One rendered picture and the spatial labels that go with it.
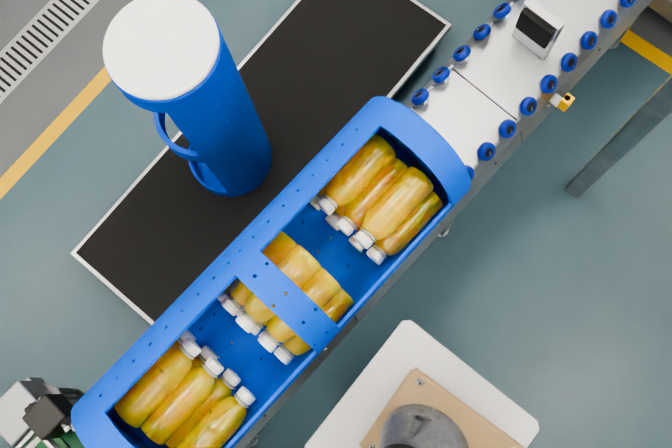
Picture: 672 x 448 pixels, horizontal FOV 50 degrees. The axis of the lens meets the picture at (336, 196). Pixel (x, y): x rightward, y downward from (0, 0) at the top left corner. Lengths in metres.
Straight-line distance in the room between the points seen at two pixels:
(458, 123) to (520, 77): 0.19
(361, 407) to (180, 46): 0.92
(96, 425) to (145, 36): 0.89
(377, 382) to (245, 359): 0.35
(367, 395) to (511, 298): 1.29
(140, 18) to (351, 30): 1.09
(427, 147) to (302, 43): 1.37
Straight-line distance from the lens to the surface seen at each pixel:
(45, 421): 1.72
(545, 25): 1.73
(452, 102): 1.78
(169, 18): 1.81
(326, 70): 2.66
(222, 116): 1.93
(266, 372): 1.60
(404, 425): 1.24
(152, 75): 1.76
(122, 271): 2.60
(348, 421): 1.42
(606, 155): 2.35
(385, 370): 1.42
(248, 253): 1.40
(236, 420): 1.53
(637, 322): 2.73
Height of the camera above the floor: 2.57
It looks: 75 degrees down
